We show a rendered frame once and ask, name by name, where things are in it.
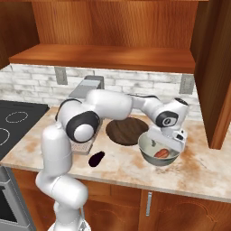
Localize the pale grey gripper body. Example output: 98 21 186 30
147 125 186 153

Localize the grey metal bowl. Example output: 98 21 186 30
137 132 181 167

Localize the dark purple eggplant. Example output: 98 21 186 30
88 151 106 168

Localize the round dark wooden board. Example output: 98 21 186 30
105 116 150 147

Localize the wooden cupboard door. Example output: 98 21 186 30
137 189 231 231
12 168 143 231

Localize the tall wooden cupboard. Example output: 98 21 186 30
189 0 231 151

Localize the grey box-shaped appliance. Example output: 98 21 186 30
68 75 106 156

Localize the wooden shelf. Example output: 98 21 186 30
8 42 197 74

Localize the black hob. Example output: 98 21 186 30
0 99 51 161

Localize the grey oven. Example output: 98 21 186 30
0 165 38 231

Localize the grey wall socket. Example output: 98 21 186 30
179 74 195 96
54 66 69 86

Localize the grey cupboard door handle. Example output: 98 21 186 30
145 191 153 217

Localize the wooden wall cupboard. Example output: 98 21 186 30
0 0 41 70

